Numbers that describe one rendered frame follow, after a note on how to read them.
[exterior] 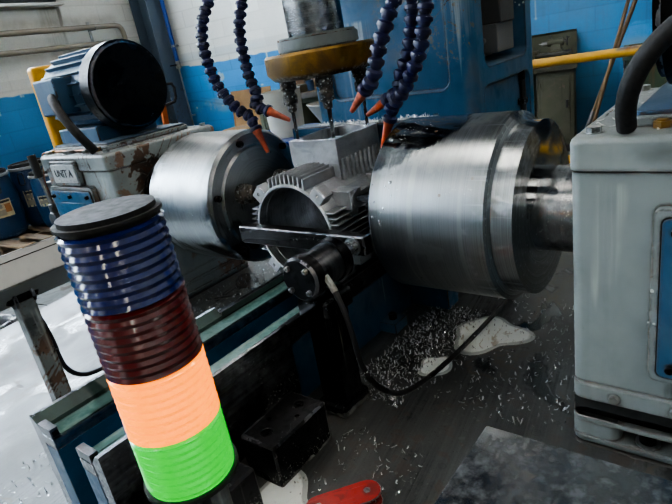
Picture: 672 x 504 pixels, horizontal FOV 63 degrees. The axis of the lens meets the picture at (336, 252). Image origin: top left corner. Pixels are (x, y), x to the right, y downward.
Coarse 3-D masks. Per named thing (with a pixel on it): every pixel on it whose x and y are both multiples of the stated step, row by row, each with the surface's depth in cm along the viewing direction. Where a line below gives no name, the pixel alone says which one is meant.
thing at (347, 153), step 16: (336, 128) 98; (352, 128) 97; (368, 128) 92; (304, 144) 90; (320, 144) 88; (336, 144) 86; (352, 144) 89; (368, 144) 93; (304, 160) 91; (320, 160) 89; (336, 160) 87; (352, 160) 89; (368, 160) 93; (336, 176) 88
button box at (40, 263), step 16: (48, 240) 81; (0, 256) 77; (16, 256) 78; (32, 256) 79; (48, 256) 80; (0, 272) 76; (16, 272) 77; (32, 272) 78; (48, 272) 79; (64, 272) 83; (0, 288) 75; (16, 288) 77; (48, 288) 84; (0, 304) 77
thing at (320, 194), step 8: (264, 184) 89; (320, 184) 82; (256, 192) 89; (264, 192) 88; (312, 192) 82; (320, 192) 81; (328, 192) 82; (320, 200) 81; (328, 200) 83; (272, 264) 94
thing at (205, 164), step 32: (160, 160) 105; (192, 160) 99; (224, 160) 96; (256, 160) 101; (288, 160) 108; (160, 192) 103; (192, 192) 97; (224, 192) 96; (192, 224) 99; (224, 224) 97; (224, 256) 105; (256, 256) 104
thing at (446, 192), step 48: (384, 144) 74; (432, 144) 70; (480, 144) 66; (528, 144) 65; (384, 192) 72; (432, 192) 68; (480, 192) 64; (528, 192) 66; (384, 240) 74; (432, 240) 69; (480, 240) 65; (528, 240) 68; (480, 288) 71; (528, 288) 70
